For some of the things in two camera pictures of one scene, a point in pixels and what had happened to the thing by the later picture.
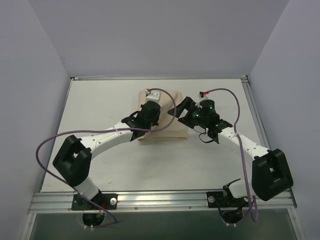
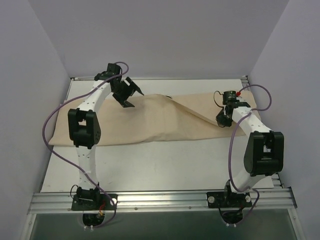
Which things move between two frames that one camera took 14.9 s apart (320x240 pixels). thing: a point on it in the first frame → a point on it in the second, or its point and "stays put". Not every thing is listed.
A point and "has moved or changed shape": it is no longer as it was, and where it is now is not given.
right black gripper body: [186, 113] → [220, 118]
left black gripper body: [152, 119] → [124, 90]
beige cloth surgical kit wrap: [169, 127] has moved or changed shape
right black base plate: [219, 199] stays put
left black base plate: [108, 201] stays put
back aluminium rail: [214, 78] stays put
